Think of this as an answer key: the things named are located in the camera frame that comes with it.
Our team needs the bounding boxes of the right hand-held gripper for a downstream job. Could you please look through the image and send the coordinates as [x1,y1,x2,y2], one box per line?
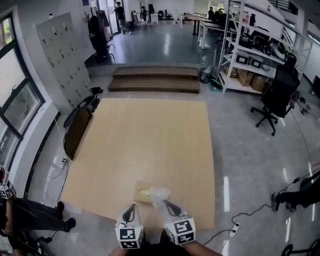
[162,199,196,246]

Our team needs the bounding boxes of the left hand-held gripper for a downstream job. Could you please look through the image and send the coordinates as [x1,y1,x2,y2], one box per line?
[114,203,145,250]

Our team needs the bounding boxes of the white tissue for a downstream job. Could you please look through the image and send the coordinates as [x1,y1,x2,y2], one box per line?
[149,186,172,209]

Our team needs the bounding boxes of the person's left forearm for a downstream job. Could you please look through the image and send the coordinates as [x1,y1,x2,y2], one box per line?
[107,246,126,256]

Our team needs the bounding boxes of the person's right forearm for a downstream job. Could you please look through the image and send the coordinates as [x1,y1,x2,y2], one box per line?
[182,242,224,256]

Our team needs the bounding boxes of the wooden tissue box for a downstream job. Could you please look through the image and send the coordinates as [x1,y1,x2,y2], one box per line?
[133,180,166,205]

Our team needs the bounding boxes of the person's black clothing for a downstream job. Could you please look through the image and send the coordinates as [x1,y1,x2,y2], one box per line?
[124,228,191,256]

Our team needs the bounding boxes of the black chair beside table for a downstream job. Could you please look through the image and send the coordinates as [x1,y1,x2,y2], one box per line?
[64,107,94,161]

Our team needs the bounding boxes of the black stanchion base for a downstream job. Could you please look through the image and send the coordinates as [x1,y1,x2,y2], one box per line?
[280,239,320,256]

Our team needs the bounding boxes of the black round chair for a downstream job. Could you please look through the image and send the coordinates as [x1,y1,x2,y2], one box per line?
[63,94,100,129]

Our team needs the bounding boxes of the brown wooden steps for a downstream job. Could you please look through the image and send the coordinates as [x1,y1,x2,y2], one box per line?
[107,65,202,95]

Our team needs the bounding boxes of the green dustpan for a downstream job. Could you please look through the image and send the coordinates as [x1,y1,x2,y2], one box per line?
[209,48,224,91]

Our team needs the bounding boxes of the mesh trash bin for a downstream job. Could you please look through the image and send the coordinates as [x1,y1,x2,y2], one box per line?
[199,67,212,85]

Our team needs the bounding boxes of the white shelving rack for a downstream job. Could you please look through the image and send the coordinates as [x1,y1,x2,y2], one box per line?
[215,0,314,95]

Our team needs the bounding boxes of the cardboard box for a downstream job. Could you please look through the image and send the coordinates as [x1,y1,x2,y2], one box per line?
[237,69,255,87]
[250,74,267,92]

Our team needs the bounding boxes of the black office chair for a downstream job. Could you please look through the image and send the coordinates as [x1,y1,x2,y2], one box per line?
[250,57,301,137]

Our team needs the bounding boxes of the black-framed window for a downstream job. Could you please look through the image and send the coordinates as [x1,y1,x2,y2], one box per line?
[0,12,46,176]

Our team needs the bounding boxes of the white case black panel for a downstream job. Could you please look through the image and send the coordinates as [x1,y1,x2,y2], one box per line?
[249,57,264,70]
[235,53,250,66]

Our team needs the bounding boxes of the grey locker cabinet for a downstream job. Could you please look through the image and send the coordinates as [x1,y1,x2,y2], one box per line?
[35,12,94,115]

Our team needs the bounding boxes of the coat rack with black clothes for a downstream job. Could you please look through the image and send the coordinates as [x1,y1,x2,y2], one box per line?
[87,7,111,61]

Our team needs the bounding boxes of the black equipment case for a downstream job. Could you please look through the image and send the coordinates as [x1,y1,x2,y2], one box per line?
[312,74,320,100]

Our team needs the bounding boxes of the white long table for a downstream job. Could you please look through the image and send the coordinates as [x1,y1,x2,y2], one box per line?
[197,20,236,51]

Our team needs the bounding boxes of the white round device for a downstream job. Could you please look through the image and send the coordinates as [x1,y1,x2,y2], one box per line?
[269,42,287,60]

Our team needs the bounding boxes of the black power cable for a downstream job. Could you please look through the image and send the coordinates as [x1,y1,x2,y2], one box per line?
[230,175,301,226]

